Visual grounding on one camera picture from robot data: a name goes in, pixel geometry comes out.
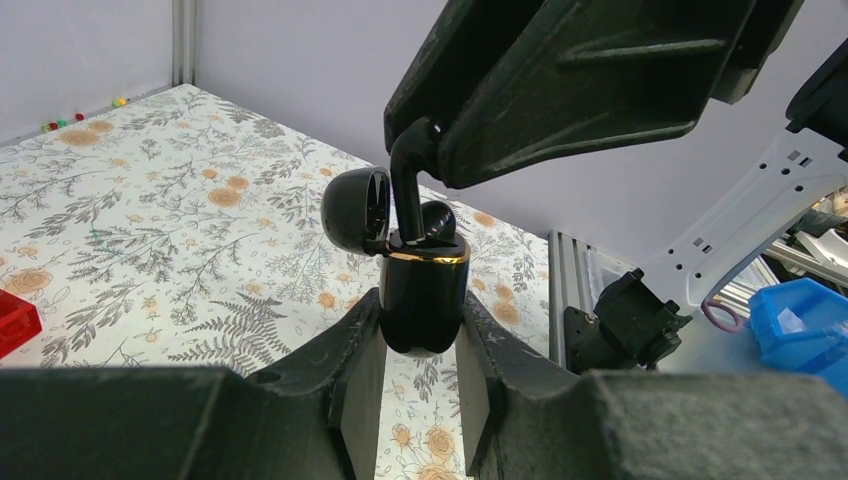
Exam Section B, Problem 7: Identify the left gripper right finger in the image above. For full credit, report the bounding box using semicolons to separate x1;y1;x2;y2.
456;294;847;479

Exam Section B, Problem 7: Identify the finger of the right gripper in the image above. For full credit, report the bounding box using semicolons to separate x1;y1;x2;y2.
384;0;801;189

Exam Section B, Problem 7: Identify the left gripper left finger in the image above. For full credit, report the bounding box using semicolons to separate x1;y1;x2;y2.
1;290;386;479

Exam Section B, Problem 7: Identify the black earbud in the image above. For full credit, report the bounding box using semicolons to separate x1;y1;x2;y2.
421;200;456;242
390;117;440;245

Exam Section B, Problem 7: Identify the black earbud case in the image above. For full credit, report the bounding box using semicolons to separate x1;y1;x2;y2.
321;168;470;358

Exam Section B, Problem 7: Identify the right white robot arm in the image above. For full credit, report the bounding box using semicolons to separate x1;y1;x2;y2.
384;1;847;373

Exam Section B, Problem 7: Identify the floral patterned table mat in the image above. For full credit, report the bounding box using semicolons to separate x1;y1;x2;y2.
0;83;551;480

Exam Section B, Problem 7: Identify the blue plastic bin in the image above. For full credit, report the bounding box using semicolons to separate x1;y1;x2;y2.
748;278;847;395

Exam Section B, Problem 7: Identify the red small box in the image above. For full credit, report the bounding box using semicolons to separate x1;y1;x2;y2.
0;290;43;359

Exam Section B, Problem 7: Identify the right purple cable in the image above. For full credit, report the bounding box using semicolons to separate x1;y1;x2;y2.
700;299;746;334

